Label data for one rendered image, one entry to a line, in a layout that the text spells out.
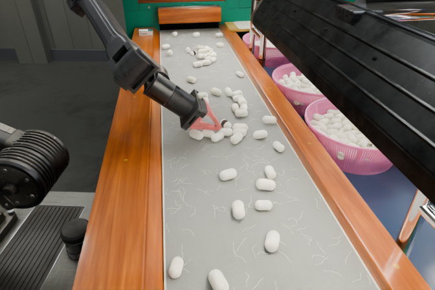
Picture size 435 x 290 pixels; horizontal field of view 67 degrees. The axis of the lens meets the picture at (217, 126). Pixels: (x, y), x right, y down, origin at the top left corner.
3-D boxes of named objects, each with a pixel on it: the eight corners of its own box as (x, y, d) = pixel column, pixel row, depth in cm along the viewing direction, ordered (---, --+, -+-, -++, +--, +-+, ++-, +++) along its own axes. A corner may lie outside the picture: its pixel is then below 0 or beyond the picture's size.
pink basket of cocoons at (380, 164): (325, 189, 73) (333, 155, 68) (286, 128, 95) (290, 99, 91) (433, 178, 76) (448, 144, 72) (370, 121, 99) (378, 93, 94)
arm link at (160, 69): (111, 79, 67) (138, 49, 66) (114, 65, 78) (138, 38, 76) (155, 114, 73) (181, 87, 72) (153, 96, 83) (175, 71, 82)
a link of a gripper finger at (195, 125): (225, 109, 83) (197, 89, 79) (230, 123, 77) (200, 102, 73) (208, 128, 85) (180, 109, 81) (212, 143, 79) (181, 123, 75)
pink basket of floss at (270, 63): (283, 75, 131) (285, 52, 126) (230, 61, 145) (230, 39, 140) (311, 57, 149) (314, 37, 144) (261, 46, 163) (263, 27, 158)
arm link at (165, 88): (138, 94, 69) (154, 74, 68) (138, 84, 75) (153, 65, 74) (166, 111, 72) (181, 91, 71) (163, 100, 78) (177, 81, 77)
